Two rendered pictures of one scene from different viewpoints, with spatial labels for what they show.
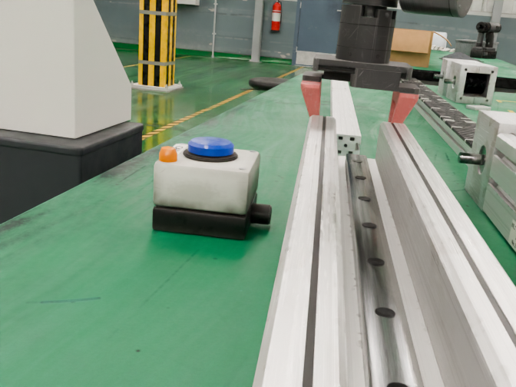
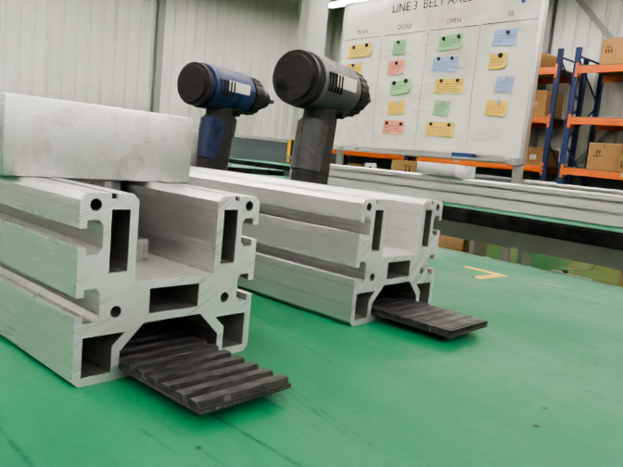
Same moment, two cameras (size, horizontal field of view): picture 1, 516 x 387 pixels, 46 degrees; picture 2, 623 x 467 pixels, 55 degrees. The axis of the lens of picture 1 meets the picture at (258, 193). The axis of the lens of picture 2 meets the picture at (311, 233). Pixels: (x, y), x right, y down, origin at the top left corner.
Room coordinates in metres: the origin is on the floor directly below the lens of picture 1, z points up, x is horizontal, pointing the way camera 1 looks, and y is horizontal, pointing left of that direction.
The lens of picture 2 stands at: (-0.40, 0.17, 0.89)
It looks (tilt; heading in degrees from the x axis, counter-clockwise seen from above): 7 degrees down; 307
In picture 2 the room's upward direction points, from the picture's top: 6 degrees clockwise
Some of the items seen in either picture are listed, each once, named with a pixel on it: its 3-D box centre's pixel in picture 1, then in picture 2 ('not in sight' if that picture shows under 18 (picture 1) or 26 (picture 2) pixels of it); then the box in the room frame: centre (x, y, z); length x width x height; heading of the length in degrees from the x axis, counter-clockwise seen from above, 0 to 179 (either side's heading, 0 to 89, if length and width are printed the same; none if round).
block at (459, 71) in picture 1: (466, 82); not in sight; (1.57, -0.51, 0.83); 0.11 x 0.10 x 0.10; 88
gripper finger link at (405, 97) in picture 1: (378, 111); not in sight; (0.66, -0.12, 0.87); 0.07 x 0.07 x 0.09; 84
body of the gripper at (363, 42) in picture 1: (364, 42); not in sight; (0.66, -0.10, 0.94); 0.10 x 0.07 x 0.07; 84
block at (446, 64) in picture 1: (454, 77); not in sight; (1.69, -0.51, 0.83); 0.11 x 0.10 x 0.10; 82
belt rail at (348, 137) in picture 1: (340, 99); not in sight; (1.29, -0.16, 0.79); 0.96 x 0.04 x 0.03; 175
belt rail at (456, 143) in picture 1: (430, 107); not in sight; (1.28, -0.35, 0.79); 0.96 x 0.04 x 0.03; 175
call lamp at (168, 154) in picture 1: (168, 153); not in sight; (0.48, 0.08, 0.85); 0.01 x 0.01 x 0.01
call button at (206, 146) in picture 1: (210, 151); not in sight; (0.51, 0.04, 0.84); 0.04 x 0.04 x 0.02
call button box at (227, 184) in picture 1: (218, 188); not in sight; (0.51, 0.04, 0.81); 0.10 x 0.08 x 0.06; 85
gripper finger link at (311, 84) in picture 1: (332, 107); not in sight; (0.66, -0.07, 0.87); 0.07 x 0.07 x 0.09; 84
